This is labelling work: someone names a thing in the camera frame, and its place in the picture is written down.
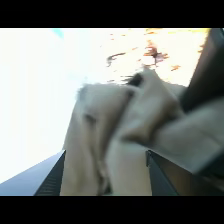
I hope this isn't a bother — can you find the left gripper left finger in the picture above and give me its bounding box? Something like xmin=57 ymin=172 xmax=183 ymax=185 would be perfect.
xmin=0 ymin=149 xmax=67 ymax=197

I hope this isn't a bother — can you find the brown T-shirt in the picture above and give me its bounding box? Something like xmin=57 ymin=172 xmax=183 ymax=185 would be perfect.
xmin=59 ymin=68 xmax=224 ymax=197

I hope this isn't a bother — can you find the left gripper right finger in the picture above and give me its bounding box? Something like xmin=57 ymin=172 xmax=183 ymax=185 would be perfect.
xmin=145 ymin=149 xmax=224 ymax=197

